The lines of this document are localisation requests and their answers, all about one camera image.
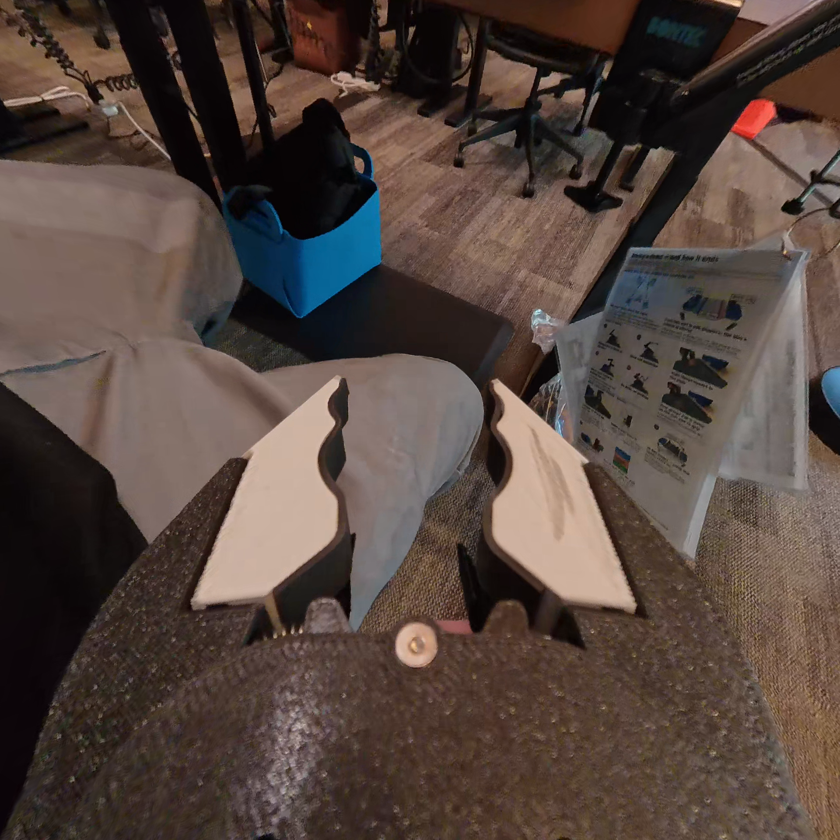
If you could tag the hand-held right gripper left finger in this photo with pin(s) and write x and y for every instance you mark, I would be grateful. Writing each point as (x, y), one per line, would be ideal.
(275, 512)

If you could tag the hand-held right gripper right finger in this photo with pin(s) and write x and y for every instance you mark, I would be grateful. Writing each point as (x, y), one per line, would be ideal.
(558, 518)

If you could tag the person's grey trousers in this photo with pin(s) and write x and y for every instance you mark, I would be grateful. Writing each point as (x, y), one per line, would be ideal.
(164, 407)

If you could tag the laminated instruction sheet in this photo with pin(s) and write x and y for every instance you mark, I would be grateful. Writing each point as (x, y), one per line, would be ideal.
(682, 367)

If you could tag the blue felt basket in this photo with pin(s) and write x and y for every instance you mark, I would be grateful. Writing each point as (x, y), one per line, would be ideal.
(315, 269)

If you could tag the black cloth bundle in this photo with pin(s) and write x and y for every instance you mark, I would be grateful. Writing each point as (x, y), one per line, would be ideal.
(315, 164)

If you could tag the black office chair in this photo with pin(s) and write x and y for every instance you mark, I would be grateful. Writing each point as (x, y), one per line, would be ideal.
(528, 124)

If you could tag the black desk leg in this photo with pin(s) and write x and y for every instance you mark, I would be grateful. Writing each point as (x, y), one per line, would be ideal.
(170, 98)

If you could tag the brown cardboard box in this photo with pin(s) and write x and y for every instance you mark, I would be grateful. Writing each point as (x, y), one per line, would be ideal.
(325, 33)

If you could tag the black desk frame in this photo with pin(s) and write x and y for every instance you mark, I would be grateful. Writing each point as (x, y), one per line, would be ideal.
(663, 197)

